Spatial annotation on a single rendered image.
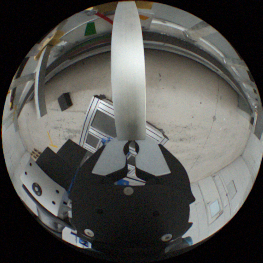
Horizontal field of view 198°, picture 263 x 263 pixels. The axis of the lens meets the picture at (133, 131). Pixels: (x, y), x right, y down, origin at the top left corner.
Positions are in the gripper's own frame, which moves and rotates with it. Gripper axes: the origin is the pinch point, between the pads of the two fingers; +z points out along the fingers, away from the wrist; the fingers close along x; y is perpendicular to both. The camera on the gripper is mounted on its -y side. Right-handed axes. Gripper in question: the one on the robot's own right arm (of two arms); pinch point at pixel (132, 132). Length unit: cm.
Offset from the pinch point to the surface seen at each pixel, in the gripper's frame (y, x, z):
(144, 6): -28.9, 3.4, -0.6
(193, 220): 236, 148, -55
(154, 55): -47, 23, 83
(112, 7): -28.9, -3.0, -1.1
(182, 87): -12, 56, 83
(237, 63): -30, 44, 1
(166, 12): -51, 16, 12
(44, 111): -5.6, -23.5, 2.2
